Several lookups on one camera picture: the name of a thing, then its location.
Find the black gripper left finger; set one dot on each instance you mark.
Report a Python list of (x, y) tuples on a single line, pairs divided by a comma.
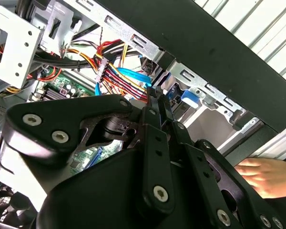
[(69, 112)]

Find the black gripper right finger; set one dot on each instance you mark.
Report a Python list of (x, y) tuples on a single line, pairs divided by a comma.
[(195, 167)]

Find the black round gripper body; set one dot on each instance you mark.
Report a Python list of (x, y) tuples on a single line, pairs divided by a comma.
[(97, 195)]

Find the person's right hand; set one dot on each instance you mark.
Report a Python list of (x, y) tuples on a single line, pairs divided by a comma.
[(271, 176)]

